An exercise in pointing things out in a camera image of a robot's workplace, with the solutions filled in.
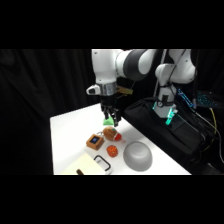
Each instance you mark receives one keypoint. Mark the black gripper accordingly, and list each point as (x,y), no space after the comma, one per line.
(109,102)

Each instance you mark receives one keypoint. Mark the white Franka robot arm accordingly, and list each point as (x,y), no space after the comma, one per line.
(104,66)

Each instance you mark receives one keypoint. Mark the grey bowl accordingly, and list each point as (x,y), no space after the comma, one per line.
(137,156)

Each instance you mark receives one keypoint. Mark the green cloth piece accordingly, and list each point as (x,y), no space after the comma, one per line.
(107,122)

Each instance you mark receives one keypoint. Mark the gingerbread plush with red hat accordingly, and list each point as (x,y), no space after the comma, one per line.
(111,133)

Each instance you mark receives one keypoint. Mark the wooden block with blue dot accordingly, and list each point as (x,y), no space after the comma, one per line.
(95,141)

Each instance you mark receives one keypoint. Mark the orange patterned ball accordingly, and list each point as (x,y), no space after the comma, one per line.
(112,150)

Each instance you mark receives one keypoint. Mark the black equipment case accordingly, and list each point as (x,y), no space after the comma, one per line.
(156,133)

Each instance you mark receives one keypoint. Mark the pale yellow board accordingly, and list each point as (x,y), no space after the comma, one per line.
(83,165)

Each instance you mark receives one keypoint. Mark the green status light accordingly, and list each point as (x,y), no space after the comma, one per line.
(171,116)

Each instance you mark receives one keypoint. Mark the small brown object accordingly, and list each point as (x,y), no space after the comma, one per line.
(80,172)

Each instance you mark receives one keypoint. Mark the black curtain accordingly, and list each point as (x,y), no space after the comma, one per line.
(36,100)

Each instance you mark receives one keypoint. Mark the black keyboard with lit keys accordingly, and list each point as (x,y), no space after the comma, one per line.
(207,99)

